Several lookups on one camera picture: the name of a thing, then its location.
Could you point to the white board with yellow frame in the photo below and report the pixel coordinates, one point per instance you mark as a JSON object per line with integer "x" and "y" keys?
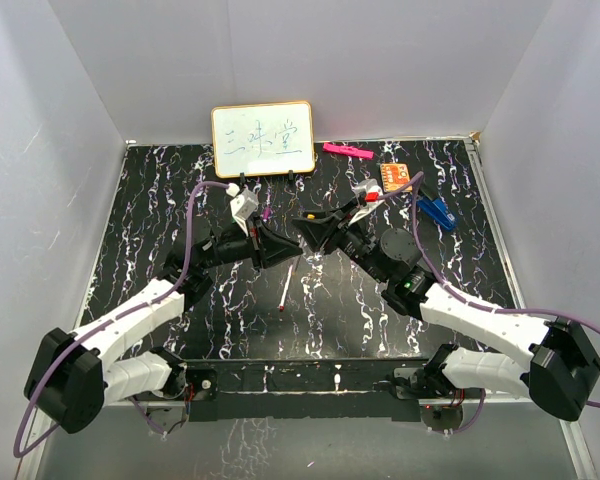
{"x": 263, "y": 139}

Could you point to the blue stapler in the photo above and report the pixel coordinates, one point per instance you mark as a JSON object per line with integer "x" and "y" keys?
{"x": 429, "y": 202}

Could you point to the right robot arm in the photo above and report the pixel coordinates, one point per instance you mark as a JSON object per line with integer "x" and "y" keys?
{"x": 544, "y": 357}

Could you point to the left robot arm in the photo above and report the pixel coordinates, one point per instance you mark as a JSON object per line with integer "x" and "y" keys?
{"x": 75, "y": 374}

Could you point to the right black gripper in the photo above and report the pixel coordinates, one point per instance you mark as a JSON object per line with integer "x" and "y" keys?
{"x": 319, "y": 231}

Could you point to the pink plastic clip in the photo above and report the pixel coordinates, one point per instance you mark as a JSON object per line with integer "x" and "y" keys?
{"x": 346, "y": 150}

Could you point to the red pen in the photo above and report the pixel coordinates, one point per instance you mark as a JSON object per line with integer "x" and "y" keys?
{"x": 286, "y": 286}

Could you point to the black front mounting bar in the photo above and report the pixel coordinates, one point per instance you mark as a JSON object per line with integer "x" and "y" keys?
{"x": 299, "y": 389}

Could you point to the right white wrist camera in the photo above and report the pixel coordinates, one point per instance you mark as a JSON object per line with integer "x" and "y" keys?
{"x": 368, "y": 194}

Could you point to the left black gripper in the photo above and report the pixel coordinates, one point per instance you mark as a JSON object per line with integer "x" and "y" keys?
{"x": 272, "y": 248}

